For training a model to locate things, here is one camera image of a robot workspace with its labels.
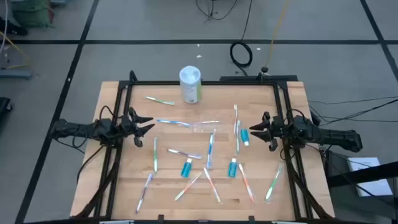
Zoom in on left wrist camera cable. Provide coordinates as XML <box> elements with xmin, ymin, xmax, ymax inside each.
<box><xmin>98</xmin><ymin>105</ymin><xmax>116</xmax><ymax>122</ymax></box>

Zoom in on white wipes canister green label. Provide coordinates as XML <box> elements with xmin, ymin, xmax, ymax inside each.
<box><xmin>178</xmin><ymin>65</ymin><xmax>203</xmax><ymax>105</ymax></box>

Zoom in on yellow hanging cable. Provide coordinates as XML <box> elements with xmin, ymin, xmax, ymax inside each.
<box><xmin>263</xmin><ymin>0</ymin><xmax>290</xmax><ymax>73</ymax></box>

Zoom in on clear plastic holder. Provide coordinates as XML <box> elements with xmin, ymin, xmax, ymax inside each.
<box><xmin>192</xmin><ymin>119</ymin><xmax>225</xmax><ymax>134</ymax></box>

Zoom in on coiled black cable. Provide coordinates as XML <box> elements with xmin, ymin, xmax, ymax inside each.
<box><xmin>229</xmin><ymin>0</ymin><xmax>254</xmax><ymax>69</ymax></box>

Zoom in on green toothbrush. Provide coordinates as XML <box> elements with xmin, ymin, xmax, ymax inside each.
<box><xmin>153</xmin><ymin>137</ymin><xmax>159</xmax><ymax>175</ymax></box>
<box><xmin>145</xmin><ymin>96</ymin><xmax>176</xmax><ymax>106</ymax></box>
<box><xmin>264</xmin><ymin>164</ymin><xmax>284</xmax><ymax>205</ymax></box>

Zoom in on blue toothbrush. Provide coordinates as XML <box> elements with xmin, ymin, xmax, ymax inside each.
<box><xmin>206</xmin><ymin>129</ymin><xmax>216</xmax><ymax>170</ymax></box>
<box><xmin>155</xmin><ymin>118</ymin><xmax>192</xmax><ymax>128</ymax></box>

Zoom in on thin black floor cable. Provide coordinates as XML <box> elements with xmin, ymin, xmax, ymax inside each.
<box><xmin>310</xmin><ymin>105</ymin><xmax>398</xmax><ymax>124</ymax></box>

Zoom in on black floor object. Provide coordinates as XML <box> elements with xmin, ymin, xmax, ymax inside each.
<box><xmin>0</xmin><ymin>96</ymin><xmax>14</xmax><ymax>125</ymax></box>

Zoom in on white cable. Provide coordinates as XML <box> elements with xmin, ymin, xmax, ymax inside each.
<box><xmin>0</xmin><ymin>0</ymin><xmax>9</xmax><ymax>54</ymax></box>

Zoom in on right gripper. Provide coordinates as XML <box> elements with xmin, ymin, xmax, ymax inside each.
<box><xmin>249</xmin><ymin>111</ymin><xmax>300</xmax><ymax>142</ymax></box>

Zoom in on purple toothbrush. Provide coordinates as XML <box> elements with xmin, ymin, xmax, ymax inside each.
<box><xmin>135</xmin><ymin>172</ymin><xmax>154</xmax><ymax>215</ymax></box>

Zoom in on blue toothpaste tube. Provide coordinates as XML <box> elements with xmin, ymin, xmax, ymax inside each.
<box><xmin>227</xmin><ymin>157</ymin><xmax>238</xmax><ymax>179</ymax></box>

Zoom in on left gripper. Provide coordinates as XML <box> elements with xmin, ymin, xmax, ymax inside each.
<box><xmin>119</xmin><ymin>107</ymin><xmax>155</xmax><ymax>139</ymax></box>

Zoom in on grey flat base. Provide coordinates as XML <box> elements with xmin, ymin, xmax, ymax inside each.
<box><xmin>0</xmin><ymin>68</ymin><xmax>32</xmax><ymax>80</ymax></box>

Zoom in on green bag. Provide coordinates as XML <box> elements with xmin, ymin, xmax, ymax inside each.
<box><xmin>11</xmin><ymin>0</ymin><xmax>54</xmax><ymax>30</ymax></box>

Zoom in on white toothbrush with bristles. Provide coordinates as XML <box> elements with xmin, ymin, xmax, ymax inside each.
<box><xmin>167</xmin><ymin>148</ymin><xmax>203</xmax><ymax>160</ymax></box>

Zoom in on dark grey side table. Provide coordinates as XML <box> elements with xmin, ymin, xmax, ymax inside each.
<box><xmin>323</xmin><ymin>149</ymin><xmax>398</xmax><ymax>224</ymax></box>

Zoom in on looped black floor cable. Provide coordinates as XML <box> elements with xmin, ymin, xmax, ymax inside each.
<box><xmin>195</xmin><ymin>0</ymin><xmax>239</xmax><ymax>24</ymax></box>

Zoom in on white paper booklet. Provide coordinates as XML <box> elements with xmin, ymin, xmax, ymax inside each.
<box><xmin>347</xmin><ymin>157</ymin><xmax>394</xmax><ymax>198</ymax></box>

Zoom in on black beam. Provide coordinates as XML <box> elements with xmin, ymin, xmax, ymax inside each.
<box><xmin>326</xmin><ymin>161</ymin><xmax>398</xmax><ymax>188</ymax></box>

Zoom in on yellow floor cable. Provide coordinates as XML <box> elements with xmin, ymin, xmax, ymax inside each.
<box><xmin>0</xmin><ymin>30</ymin><xmax>32</xmax><ymax>70</ymax></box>

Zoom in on person's foot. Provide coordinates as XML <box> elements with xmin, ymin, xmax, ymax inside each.
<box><xmin>0</xmin><ymin>17</ymin><xmax>29</xmax><ymax>36</ymax></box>

